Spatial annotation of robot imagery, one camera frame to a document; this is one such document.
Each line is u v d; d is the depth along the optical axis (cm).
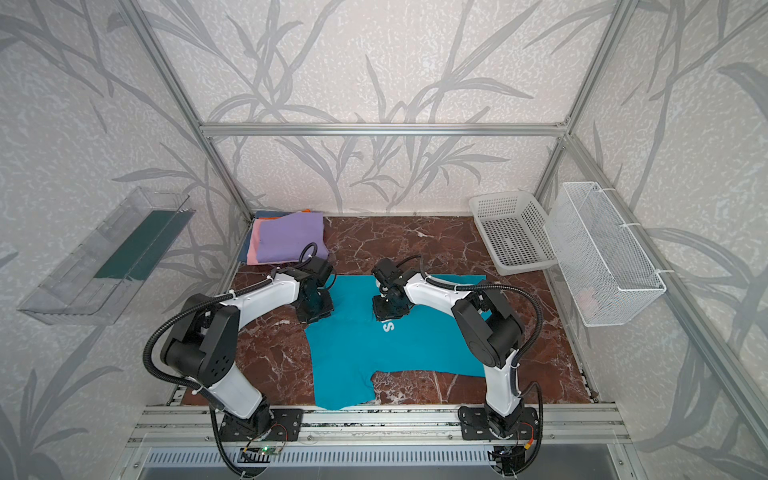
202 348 46
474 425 73
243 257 107
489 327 50
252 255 102
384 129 96
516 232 115
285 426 73
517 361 53
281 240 108
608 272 61
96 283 64
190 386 50
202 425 75
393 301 69
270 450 70
